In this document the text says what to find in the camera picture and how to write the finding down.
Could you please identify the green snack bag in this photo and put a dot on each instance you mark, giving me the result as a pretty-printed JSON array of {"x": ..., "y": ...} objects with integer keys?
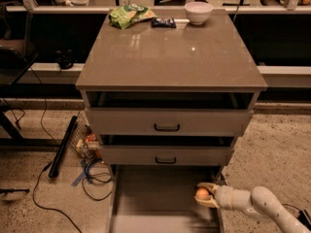
[{"x": 123, "y": 17}]

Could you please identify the black long bar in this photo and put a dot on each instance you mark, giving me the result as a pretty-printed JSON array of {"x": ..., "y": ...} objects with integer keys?
[{"x": 54, "y": 170}]

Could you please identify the top grey drawer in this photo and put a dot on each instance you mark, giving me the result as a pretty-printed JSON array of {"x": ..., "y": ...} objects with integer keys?
[{"x": 182, "y": 122}]

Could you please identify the small colourful box clutter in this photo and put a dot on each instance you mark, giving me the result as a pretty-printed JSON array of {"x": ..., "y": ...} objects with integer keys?
[{"x": 88, "y": 147}]

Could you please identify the white bowl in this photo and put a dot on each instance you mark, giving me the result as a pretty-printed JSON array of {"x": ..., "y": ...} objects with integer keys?
[{"x": 198, "y": 12}]

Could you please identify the black plug right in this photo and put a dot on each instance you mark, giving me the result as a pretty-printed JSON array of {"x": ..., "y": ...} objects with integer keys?
[{"x": 305, "y": 218}]

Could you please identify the orange fruit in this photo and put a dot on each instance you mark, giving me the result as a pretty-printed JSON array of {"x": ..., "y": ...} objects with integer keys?
[{"x": 202, "y": 194}]

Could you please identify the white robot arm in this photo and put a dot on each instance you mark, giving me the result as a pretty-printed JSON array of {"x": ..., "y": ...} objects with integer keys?
[{"x": 259, "y": 203}]

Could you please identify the grey drawer cabinet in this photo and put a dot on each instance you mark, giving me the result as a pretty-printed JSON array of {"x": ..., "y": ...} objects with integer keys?
[{"x": 204, "y": 67}]

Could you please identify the black headphones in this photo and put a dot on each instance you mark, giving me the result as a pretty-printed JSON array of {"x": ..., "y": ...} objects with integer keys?
[{"x": 65, "y": 60}]

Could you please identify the bottom grey open drawer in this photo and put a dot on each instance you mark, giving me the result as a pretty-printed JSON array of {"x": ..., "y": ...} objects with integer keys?
[{"x": 160, "y": 199}]

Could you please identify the middle grey drawer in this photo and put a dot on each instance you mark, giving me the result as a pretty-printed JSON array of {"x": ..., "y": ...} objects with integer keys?
[{"x": 143, "y": 155}]

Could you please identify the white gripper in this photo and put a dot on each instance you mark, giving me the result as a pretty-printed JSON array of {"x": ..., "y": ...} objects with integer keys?
[{"x": 224, "y": 196}]

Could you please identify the dark blue snack packet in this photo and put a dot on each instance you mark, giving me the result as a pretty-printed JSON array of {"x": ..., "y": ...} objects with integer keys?
[{"x": 163, "y": 23}]

